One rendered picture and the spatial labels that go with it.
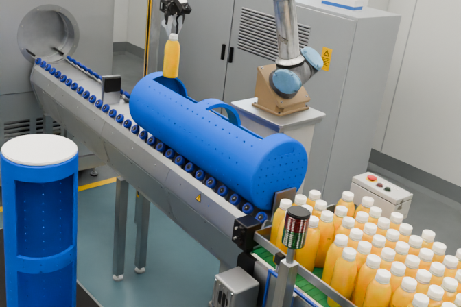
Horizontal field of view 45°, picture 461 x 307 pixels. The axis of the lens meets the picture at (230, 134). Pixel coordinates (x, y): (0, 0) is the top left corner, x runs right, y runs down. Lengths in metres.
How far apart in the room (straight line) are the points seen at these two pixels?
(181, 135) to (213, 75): 2.23
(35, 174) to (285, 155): 0.91
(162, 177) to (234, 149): 0.53
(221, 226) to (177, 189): 0.31
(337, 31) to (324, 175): 0.96
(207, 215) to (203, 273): 1.16
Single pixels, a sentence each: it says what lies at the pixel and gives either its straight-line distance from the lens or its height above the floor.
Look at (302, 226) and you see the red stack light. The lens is 1.48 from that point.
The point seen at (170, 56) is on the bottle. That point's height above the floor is 1.34.
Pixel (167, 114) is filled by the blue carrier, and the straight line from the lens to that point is 2.35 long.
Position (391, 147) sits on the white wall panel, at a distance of 5.02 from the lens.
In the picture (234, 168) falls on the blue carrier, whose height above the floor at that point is 1.11.
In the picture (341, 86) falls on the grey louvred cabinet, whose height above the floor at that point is 1.01.
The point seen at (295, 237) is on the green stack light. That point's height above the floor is 1.20.
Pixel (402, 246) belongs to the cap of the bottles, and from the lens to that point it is 1.79.
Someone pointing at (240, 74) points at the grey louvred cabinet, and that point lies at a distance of 4.23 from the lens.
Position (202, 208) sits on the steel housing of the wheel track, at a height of 0.85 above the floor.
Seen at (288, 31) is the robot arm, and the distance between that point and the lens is 2.23.
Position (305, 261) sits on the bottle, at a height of 0.95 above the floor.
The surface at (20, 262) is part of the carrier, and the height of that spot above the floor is 0.60.
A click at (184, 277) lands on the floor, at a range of 3.30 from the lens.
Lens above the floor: 1.97
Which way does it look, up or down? 22 degrees down
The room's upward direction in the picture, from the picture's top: 7 degrees clockwise
